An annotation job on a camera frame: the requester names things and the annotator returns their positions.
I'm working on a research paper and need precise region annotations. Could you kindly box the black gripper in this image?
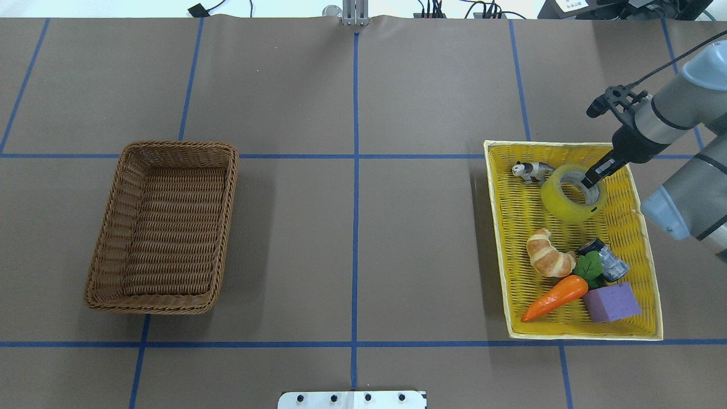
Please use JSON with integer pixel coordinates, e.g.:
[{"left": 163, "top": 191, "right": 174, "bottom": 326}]
[{"left": 581, "top": 127, "right": 659, "bottom": 188}]

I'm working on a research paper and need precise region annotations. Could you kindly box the yellow tape roll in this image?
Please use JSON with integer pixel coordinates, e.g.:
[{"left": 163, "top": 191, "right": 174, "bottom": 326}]
[{"left": 540, "top": 164, "right": 608, "bottom": 224}]

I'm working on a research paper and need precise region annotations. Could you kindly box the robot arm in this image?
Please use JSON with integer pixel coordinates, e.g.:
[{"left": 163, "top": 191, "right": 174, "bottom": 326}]
[{"left": 582, "top": 41, "right": 726, "bottom": 261}]

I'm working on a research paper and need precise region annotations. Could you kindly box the yellow woven basket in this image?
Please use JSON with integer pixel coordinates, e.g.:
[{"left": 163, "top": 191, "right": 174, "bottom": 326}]
[{"left": 483, "top": 140, "right": 664, "bottom": 341}]

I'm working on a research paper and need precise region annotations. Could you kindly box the brown wicker basket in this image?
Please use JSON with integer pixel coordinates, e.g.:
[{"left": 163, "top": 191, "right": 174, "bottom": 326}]
[{"left": 83, "top": 141, "right": 239, "bottom": 315}]

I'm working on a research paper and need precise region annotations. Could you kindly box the toy panda figure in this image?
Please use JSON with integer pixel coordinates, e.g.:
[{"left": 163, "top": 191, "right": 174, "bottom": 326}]
[{"left": 511, "top": 161, "right": 555, "bottom": 186}]

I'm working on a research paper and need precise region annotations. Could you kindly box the small can with red lid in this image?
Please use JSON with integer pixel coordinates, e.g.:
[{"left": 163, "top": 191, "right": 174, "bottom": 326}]
[{"left": 576, "top": 238, "right": 629, "bottom": 283}]

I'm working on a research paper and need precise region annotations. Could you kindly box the green toy leaf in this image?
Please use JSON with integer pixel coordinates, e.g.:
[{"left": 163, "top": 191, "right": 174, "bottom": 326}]
[{"left": 572, "top": 251, "right": 607, "bottom": 290}]

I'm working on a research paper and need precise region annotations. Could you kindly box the toy croissant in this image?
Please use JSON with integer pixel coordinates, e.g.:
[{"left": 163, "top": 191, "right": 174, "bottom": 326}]
[{"left": 525, "top": 228, "right": 577, "bottom": 278}]

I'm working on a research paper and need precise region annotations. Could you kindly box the orange toy carrot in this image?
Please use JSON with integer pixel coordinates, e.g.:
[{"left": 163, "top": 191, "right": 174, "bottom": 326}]
[{"left": 520, "top": 274, "right": 589, "bottom": 323}]

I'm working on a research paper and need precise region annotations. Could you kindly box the purple foam cube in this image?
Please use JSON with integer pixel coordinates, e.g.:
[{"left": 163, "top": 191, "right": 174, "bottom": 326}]
[{"left": 582, "top": 282, "right": 643, "bottom": 323}]

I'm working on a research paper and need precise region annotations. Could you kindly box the small black device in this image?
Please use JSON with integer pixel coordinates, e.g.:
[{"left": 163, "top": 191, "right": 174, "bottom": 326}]
[{"left": 187, "top": 3, "right": 210, "bottom": 18}]

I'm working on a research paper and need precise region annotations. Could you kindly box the aluminium frame post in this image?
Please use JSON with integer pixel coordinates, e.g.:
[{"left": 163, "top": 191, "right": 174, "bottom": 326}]
[{"left": 341, "top": 0, "right": 370, "bottom": 27}]

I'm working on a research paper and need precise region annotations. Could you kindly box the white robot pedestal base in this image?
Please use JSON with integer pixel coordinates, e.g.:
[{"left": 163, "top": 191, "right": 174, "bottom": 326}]
[{"left": 277, "top": 390, "right": 428, "bottom": 408}]

